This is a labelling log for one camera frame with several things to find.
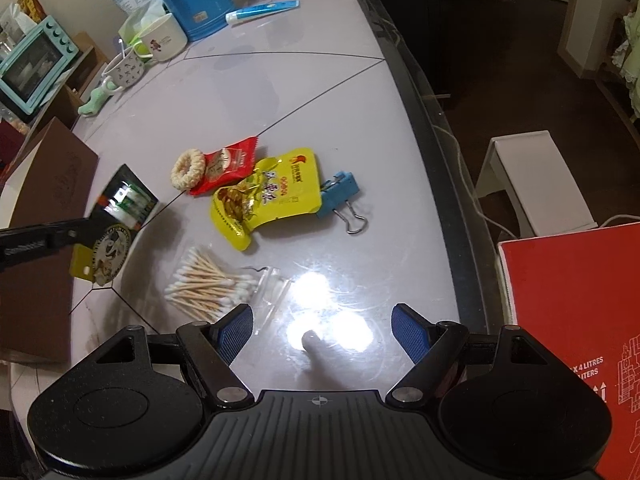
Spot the blue binder clip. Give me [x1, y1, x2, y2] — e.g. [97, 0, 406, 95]
[316, 171, 368, 235]

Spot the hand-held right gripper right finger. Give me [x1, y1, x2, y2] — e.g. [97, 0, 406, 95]
[386, 302, 556, 409]

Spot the white stool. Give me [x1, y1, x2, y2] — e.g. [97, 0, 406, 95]
[474, 130, 599, 238]

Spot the green cloth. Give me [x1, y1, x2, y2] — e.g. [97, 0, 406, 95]
[77, 85, 115, 117]

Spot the bag of cotton swabs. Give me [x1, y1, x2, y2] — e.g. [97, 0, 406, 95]
[164, 246, 293, 328]

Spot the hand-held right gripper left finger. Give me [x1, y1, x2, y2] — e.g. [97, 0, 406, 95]
[75, 302, 256, 409]

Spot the round rice cracker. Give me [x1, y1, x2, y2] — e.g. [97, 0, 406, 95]
[171, 147, 207, 191]

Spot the blue toothpaste tube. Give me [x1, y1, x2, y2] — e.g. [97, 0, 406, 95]
[225, 0, 301, 26]

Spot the brown storage box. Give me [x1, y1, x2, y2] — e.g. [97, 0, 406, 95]
[0, 117, 99, 365]

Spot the red cardboard box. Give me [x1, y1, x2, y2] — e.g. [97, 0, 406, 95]
[496, 222, 640, 480]

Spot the white cartoon mug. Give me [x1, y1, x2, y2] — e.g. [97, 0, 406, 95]
[136, 12, 189, 62]

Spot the green tissue pack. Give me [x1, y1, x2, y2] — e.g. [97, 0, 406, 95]
[119, 0, 168, 56]

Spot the yellow brown bag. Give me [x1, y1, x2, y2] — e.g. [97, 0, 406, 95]
[17, 0, 48, 23]

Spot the teal toaster oven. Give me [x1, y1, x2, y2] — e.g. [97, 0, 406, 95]
[0, 15, 82, 115]

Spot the white cable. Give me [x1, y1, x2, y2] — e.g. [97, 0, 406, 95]
[430, 125, 640, 241]

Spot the wooden shelf unit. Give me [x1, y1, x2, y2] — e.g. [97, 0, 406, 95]
[0, 32, 111, 171]

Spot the white bag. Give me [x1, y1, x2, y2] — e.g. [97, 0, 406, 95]
[0, 2, 36, 41]

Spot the white patterned mug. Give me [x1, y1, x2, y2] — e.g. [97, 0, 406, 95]
[102, 45, 147, 92]

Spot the red gold-label snack packet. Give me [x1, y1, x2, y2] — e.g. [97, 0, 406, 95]
[189, 136, 259, 197]

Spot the yellow snack packet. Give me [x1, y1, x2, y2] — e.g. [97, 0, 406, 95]
[210, 147, 323, 252]

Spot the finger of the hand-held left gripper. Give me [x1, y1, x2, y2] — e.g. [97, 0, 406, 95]
[0, 216, 101, 273]

